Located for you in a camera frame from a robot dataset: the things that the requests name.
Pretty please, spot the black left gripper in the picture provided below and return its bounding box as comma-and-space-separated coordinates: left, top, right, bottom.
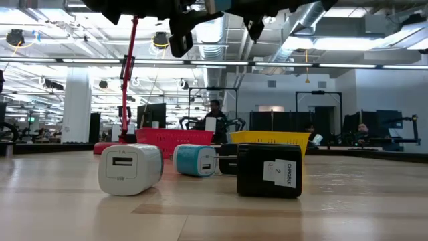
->
82, 0, 224, 58

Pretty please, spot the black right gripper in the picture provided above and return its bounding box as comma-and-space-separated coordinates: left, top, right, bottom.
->
232, 0, 338, 43

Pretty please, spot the red plastic basket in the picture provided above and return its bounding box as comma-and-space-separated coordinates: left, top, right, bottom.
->
134, 127, 215, 159

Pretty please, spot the yellow plastic basket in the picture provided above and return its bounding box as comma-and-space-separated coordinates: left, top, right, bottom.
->
229, 130, 311, 157

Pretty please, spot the black white USB charger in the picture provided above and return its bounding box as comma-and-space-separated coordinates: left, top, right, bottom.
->
219, 143, 239, 176

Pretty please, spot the black ceiling device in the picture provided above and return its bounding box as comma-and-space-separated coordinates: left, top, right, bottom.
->
5, 29, 26, 47
152, 31, 170, 50

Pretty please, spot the long ceiling light bar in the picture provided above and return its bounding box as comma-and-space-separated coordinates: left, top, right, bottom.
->
0, 56, 428, 70

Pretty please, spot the black monitor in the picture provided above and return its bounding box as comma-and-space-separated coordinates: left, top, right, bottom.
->
136, 102, 167, 130

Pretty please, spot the person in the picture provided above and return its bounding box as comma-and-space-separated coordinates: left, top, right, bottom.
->
303, 123, 319, 143
199, 99, 232, 145
353, 123, 372, 144

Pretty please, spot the red desk lamp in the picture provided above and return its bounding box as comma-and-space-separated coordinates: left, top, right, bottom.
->
92, 15, 140, 155

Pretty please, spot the black partition screen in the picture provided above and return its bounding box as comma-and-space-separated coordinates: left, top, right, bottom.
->
249, 110, 315, 132

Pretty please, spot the black tall cabinet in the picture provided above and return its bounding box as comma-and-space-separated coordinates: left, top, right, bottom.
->
88, 112, 102, 144

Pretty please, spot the white pillar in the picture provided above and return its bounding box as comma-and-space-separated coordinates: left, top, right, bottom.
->
61, 66, 92, 143

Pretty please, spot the black labelled USB charger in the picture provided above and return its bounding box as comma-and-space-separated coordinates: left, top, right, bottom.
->
213, 143, 304, 199

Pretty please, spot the silver ceiling duct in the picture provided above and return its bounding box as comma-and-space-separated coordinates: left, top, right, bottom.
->
195, 13, 225, 62

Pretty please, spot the black rig frame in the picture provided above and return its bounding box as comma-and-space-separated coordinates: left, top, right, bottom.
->
295, 90, 344, 145
187, 86, 239, 131

